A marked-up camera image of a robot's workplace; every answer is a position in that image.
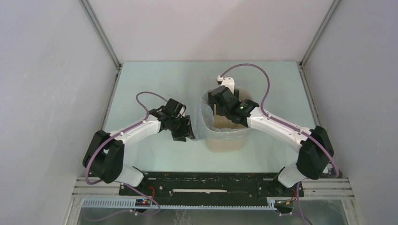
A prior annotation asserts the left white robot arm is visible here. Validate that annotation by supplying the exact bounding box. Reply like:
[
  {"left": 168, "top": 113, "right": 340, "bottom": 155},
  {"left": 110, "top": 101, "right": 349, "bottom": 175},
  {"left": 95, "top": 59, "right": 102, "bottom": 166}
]
[{"left": 82, "top": 98, "right": 195, "bottom": 195}]

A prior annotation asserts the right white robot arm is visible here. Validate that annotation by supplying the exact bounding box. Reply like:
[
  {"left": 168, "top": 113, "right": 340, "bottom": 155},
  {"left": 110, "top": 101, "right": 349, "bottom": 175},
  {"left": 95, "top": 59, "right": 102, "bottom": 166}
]
[{"left": 207, "top": 85, "right": 334, "bottom": 196}]

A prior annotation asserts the metal frame post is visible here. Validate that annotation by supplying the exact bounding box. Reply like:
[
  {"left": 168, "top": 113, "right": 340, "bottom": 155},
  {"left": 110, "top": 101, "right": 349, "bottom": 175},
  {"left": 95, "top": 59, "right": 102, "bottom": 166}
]
[
  {"left": 299, "top": 0, "right": 342, "bottom": 68},
  {"left": 79, "top": 0, "right": 122, "bottom": 69}
]

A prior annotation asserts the blue plastic trash bag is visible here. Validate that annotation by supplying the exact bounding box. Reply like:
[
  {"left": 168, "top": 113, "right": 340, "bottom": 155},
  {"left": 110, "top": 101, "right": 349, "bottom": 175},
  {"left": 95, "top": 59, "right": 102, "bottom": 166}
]
[{"left": 196, "top": 89, "right": 254, "bottom": 147}]

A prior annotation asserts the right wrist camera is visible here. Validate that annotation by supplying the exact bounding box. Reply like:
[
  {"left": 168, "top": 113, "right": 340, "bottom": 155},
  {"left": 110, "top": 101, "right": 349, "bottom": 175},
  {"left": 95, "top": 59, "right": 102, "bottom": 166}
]
[{"left": 217, "top": 75, "right": 235, "bottom": 93}]

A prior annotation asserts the left metal frame post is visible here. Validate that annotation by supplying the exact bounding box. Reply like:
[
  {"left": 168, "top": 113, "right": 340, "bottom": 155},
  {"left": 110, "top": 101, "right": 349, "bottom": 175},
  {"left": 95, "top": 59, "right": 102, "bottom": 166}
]
[{"left": 79, "top": 0, "right": 122, "bottom": 69}]

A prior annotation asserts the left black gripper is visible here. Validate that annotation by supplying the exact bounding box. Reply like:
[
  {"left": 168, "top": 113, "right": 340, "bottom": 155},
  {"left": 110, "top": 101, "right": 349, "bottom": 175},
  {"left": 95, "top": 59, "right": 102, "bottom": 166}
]
[{"left": 169, "top": 115, "right": 195, "bottom": 143}]

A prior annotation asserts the right metal frame post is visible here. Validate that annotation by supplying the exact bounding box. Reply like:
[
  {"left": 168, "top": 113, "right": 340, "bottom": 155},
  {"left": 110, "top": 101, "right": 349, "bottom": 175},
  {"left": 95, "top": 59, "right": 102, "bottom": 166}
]
[{"left": 299, "top": 0, "right": 342, "bottom": 68}]

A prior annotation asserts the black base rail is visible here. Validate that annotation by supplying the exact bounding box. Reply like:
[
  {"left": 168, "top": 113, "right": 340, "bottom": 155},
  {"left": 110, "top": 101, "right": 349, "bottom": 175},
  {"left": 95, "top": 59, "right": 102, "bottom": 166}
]
[{"left": 136, "top": 172, "right": 304, "bottom": 206}]

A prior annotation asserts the silver aluminium base frame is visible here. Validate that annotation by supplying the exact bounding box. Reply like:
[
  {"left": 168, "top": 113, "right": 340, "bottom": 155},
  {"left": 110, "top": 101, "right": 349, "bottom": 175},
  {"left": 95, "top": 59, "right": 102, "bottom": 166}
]
[{"left": 72, "top": 178, "right": 354, "bottom": 200}]

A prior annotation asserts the beige trash bin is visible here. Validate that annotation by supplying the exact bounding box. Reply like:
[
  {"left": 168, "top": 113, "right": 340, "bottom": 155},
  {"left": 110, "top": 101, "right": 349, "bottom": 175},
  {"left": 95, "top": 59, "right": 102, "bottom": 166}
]
[{"left": 200, "top": 88, "right": 259, "bottom": 153}]

